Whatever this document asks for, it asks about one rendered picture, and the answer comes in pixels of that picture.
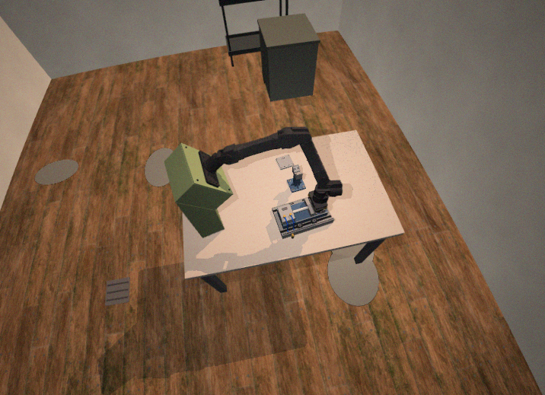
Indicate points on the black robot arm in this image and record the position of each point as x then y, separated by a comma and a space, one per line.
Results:
289, 139

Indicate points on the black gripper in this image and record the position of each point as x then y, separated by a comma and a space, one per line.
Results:
316, 202

